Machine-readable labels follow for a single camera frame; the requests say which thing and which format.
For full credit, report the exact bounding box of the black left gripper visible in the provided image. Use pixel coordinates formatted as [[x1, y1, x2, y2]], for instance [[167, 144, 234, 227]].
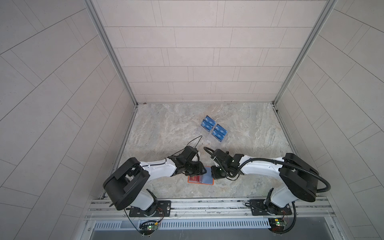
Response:
[[182, 161, 208, 178]]

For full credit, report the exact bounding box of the orange card holder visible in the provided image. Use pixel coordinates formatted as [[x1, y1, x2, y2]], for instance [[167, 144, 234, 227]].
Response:
[[198, 166, 214, 186]]

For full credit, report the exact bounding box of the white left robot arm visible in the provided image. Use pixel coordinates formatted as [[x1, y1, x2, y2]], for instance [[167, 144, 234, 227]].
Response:
[[103, 146, 207, 216]]

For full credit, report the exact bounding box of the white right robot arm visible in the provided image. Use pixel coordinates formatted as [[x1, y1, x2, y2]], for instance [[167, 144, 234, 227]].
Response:
[[204, 147, 331, 215]]

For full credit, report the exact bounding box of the right card stack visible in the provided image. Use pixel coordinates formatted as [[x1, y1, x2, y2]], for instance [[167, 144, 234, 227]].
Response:
[[210, 124, 229, 145]]

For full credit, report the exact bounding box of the card stack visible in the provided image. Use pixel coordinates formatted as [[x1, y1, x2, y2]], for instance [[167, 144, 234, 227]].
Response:
[[210, 124, 229, 145], [201, 115, 217, 135]]

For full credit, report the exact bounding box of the left card stack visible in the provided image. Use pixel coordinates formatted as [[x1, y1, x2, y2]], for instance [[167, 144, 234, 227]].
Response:
[[201, 115, 217, 135]]

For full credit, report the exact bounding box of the left green circuit board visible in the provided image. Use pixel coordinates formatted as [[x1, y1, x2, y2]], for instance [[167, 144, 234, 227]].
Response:
[[139, 220, 160, 236]]

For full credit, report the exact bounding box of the green circuit board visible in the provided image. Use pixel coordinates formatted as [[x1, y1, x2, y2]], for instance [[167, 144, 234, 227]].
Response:
[[268, 218, 287, 233], [139, 220, 160, 236]]

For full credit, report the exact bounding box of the right green circuit board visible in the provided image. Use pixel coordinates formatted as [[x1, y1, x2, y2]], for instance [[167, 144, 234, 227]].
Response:
[[268, 218, 287, 233]]

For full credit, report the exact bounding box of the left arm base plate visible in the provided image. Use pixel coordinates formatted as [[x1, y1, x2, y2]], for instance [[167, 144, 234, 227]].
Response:
[[129, 200, 172, 218]]

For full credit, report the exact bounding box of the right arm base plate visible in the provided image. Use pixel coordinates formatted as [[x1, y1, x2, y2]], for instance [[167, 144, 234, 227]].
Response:
[[245, 199, 293, 216]]

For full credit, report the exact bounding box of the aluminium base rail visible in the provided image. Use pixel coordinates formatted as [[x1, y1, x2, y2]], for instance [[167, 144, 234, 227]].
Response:
[[84, 197, 336, 221]]

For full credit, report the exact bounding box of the aluminium corner post left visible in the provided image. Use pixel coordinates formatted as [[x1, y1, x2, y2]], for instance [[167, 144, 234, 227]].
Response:
[[84, 0, 139, 108]]

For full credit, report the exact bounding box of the aluminium corner post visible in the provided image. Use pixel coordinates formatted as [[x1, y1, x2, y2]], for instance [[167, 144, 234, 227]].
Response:
[[272, 0, 338, 108], [84, 0, 139, 108]]

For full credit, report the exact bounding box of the aluminium corner post right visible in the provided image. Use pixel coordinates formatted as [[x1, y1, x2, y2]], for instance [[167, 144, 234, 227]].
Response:
[[272, 0, 338, 108]]

